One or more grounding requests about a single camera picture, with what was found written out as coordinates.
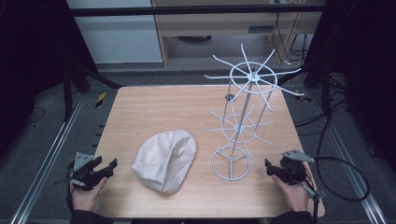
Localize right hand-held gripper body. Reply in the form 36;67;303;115
274;149;316;186

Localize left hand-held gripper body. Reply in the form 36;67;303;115
68;151;108;191

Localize white wire display rack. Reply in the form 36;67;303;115
204;43;305;182

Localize white cloth hat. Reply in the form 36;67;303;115
131;129;198;194

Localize person's right hand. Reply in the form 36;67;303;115
271;166;313;213

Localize person's left hand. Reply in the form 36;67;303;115
68;175;108;213

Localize yellow black tape piece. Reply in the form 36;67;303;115
294;89;312;103
94;91;107;109

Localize black metal stand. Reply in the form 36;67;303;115
278;52;335;120
62;60;123;122

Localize white cabinet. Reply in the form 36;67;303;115
65;0;164;65

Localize wooden desk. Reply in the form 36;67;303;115
151;0;326;68

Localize black horizontal bar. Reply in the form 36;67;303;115
40;4;326;18

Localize aluminium rail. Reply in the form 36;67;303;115
309;90;389;224
10;92;86;224

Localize black cable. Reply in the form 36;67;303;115
293;90;372;203

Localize hanging black cables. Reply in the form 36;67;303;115
271;11;310;66

